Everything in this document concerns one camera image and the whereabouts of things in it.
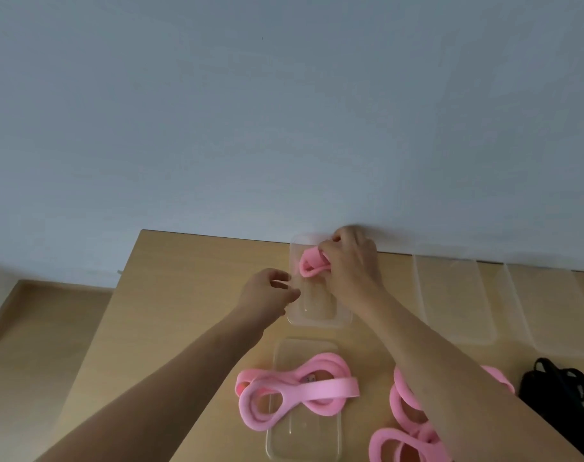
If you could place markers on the person's right forearm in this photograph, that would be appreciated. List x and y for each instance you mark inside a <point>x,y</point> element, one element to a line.
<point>446,380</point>

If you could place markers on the person's left hand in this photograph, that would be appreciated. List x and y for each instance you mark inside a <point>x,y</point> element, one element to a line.
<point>260,300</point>

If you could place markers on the person's left forearm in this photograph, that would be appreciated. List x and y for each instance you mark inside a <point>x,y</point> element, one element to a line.
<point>166,394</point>

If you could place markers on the person's right fingers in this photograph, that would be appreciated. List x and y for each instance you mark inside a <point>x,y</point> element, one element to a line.
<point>329,250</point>

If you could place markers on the person's right hand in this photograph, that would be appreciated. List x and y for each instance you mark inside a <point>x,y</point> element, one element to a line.
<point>354,269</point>

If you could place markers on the clear plastic container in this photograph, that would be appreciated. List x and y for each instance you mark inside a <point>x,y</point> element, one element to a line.
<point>552,312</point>
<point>304,440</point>
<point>316,303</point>
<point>455,298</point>

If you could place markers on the person's left thumb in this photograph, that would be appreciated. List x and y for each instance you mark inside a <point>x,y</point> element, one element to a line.
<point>289,297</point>

